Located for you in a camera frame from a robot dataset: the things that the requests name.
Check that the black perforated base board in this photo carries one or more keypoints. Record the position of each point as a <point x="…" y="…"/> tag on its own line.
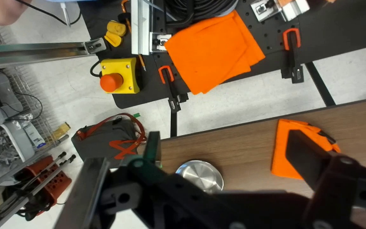
<point x="339" y="25"/>

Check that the white aluminium rail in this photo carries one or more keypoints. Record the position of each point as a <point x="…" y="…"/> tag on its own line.
<point x="140" y="25"/>

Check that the gray metal bar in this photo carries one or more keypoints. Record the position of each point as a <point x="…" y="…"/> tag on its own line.
<point x="81" y="198"/>

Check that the folded orange cloth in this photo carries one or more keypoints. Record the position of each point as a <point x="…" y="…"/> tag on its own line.
<point x="212" y="50"/>

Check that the silver metal pan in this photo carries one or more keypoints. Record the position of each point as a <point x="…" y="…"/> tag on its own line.
<point x="200" y="175"/>

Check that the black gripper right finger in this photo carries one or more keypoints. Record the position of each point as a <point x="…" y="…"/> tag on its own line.
<point x="308" y="159"/>

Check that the long aluminium extrusion bar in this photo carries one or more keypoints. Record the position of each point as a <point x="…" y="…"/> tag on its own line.
<point x="31" y="52"/>

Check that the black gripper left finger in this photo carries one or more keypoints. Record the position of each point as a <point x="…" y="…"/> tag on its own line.
<point x="151" y="147"/>

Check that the silver metal bracket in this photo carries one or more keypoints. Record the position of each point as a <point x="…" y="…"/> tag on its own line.
<point x="292" y="7"/>

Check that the red tool holder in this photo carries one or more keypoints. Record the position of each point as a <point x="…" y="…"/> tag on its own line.
<point x="54" y="185"/>

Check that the yellow plastic piece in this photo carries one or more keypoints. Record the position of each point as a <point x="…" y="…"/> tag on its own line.
<point x="113" y="39"/>
<point x="116" y="28"/>

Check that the small green scrap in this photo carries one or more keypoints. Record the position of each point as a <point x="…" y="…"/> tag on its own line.
<point x="136" y="114"/>

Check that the orange black bar clamp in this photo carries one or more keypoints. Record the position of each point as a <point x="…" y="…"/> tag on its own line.
<point x="172" y="90"/>
<point x="290" y="54"/>

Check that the orange towel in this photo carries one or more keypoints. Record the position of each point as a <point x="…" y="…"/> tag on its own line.
<point x="282" y="157"/>

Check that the yellow emergency stop box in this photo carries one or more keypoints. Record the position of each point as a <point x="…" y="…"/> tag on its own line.
<point x="126" y="70"/>

